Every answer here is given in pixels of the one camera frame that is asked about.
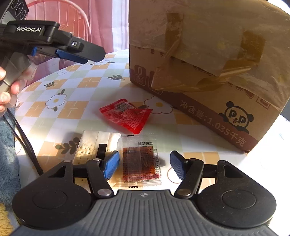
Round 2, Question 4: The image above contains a silver cracker packet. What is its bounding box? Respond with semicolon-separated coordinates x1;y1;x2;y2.
73;131;121;184

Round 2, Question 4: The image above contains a brown clear snack packet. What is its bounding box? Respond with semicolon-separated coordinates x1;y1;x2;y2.
110;134;162;189

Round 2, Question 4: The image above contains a red snack packet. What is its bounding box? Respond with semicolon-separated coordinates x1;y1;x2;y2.
99;98;152;134

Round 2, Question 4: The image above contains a person's left hand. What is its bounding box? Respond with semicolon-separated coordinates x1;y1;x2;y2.
1;73;26;116

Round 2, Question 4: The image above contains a red floral curtain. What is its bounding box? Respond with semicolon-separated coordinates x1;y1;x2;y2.
24;0;130;87

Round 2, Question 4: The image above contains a checkered floral tablecloth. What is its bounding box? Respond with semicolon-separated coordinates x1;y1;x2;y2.
15;50;289;200

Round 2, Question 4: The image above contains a blue fuzzy sleeve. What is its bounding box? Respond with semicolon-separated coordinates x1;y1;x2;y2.
0;109;22;236

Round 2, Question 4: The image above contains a brown cardboard box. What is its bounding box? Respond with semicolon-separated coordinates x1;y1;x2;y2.
129;1;289;152

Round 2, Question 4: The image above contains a black cable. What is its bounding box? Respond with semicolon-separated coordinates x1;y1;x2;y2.
3;108;44;176

